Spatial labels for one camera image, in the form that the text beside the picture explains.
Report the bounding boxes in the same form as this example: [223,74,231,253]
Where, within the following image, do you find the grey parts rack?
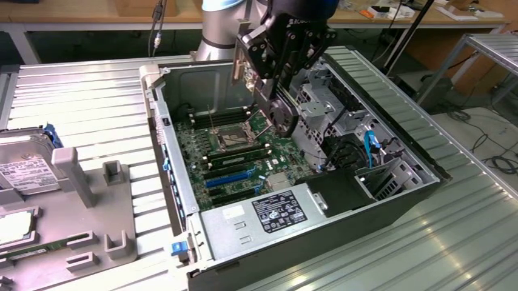
[0,147,140,291]

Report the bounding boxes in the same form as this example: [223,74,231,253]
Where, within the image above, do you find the blue expansion slot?
[204,172,252,188]

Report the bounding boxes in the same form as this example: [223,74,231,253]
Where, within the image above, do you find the black wire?
[323,135,367,172]

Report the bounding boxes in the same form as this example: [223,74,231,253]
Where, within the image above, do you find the silver chipset heat sink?
[264,173,295,191]

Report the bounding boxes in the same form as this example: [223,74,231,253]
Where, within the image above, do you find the dark RAM stick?
[208,148,271,169]

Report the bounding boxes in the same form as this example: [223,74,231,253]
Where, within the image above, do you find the orange and white box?
[359,6,390,19]

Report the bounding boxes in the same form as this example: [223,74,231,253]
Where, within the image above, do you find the blue release latch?
[167,240,189,258]

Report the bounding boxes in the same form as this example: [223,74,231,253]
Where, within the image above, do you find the metal socket locking lever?
[254,121,272,143]
[207,104,219,136]

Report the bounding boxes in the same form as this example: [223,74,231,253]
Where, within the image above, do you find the CPU socket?
[215,123,255,152]

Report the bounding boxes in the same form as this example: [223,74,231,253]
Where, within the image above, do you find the small black box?
[370,4,402,15]

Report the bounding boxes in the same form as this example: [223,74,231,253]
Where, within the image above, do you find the aluminium frame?
[414,32,518,107]

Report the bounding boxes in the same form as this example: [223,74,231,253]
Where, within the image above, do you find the black floor cables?
[444,107,518,176]

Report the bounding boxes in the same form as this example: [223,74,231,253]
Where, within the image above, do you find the black plastic cover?
[294,169,378,218]

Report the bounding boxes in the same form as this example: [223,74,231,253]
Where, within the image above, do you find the flat white box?
[435,5,480,21]

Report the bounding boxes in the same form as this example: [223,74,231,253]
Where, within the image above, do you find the silver disk bay cage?
[295,82,368,160]

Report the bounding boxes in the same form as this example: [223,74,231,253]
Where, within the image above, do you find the hanging cable with connector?
[149,0,167,59]

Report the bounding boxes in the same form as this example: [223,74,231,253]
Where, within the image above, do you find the open black PC case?
[139,53,452,291]

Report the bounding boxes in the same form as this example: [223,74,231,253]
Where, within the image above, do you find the green RAM stick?
[0,233,89,262]

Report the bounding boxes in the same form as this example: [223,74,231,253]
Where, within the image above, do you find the hard disk with blue carrier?
[0,122,65,196]

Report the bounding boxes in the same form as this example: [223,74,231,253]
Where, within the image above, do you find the silver CPU chip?
[0,211,36,244]

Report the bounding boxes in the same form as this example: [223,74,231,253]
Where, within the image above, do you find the silver power supply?
[197,181,330,263]

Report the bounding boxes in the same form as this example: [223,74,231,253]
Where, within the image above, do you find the long black expansion slot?
[209,189,262,207]
[200,165,254,181]

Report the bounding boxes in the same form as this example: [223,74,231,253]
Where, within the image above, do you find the green graphics card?
[231,18,302,139]

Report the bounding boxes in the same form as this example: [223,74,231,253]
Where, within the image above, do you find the wooden desk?
[0,0,511,34]

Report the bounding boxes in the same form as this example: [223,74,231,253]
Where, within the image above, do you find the green motherboard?
[173,106,324,213]

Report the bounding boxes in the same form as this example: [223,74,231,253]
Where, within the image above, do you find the blue wire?
[363,129,384,169]

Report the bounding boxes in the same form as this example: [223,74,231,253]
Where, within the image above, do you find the metal socket cover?
[242,106,270,144]

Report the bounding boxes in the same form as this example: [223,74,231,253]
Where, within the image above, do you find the black floor box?
[394,72,455,102]

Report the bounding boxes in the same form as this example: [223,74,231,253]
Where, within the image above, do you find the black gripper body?
[260,0,338,31]

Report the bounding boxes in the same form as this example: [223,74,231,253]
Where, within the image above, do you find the grey disk bay caddy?
[354,156,431,203]

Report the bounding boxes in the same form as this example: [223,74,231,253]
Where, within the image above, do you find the small white box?
[387,7,416,19]

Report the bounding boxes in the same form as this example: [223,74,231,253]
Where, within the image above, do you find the black stand pole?
[382,0,436,75]

